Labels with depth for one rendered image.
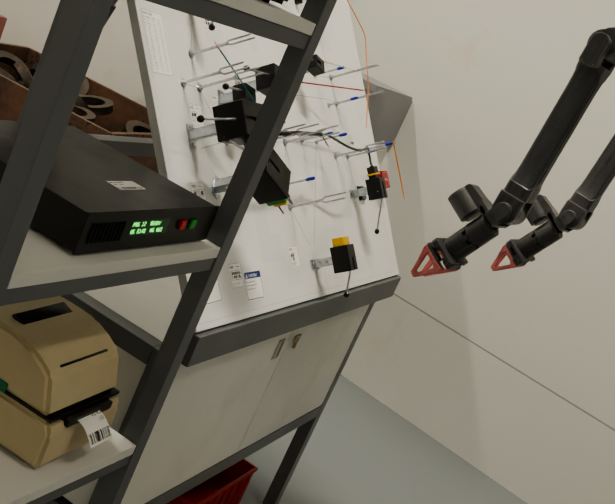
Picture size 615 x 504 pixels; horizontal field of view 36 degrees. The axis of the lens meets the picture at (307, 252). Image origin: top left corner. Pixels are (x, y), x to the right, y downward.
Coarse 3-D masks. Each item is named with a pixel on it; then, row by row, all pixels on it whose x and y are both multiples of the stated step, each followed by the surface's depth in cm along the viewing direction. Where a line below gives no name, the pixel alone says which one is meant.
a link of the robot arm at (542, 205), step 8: (536, 200) 245; (544, 200) 244; (536, 208) 244; (544, 208) 244; (552, 208) 244; (528, 216) 246; (536, 216) 244; (560, 216) 239; (568, 216) 238; (576, 216) 238; (560, 224) 240; (568, 224) 239
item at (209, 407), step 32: (256, 352) 215; (192, 384) 191; (224, 384) 207; (256, 384) 226; (160, 416) 185; (192, 416) 200; (224, 416) 217; (160, 448) 193; (192, 448) 209; (224, 448) 228; (160, 480) 202
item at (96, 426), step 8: (88, 416) 155; (96, 416) 156; (104, 416) 158; (88, 424) 153; (96, 424) 155; (104, 424) 157; (88, 432) 153; (96, 432) 154; (104, 432) 156; (96, 440) 154; (104, 440) 156
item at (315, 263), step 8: (336, 248) 220; (344, 248) 219; (352, 248) 222; (336, 256) 220; (344, 256) 220; (352, 256) 221; (312, 264) 223; (320, 264) 224; (328, 264) 223; (336, 264) 221; (344, 264) 220; (352, 264) 220; (336, 272) 221; (344, 296) 222
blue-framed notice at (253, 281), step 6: (258, 270) 199; (246, 276) 193; (252, 276) 196; (258, 276) 198; (246, 282) 193; (252, 282) 195; (258, 282) 198; (246, 288) 192; (252, 288) 195; (258, 288) 197; (252, 294) 194; (258, 294) 197
